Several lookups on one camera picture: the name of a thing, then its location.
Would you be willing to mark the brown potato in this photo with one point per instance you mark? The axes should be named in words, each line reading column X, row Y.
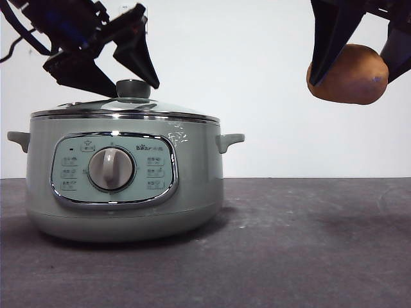
column 353, row 77

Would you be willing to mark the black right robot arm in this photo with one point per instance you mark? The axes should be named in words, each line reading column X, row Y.
column 395, row 13

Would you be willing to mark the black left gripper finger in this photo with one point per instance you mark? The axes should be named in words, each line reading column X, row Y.
column 80, row 73
column 141, row 61

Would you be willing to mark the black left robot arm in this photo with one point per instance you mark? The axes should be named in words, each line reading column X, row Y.
column 64, row 25

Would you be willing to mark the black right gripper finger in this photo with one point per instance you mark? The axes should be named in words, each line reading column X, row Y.
column 327, row 35
column 399, row 51

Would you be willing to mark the glass lid with green knob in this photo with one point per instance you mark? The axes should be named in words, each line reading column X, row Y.
column 133, row 90

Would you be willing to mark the pale green electric pot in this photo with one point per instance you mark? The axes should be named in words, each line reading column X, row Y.
column 192, row 179

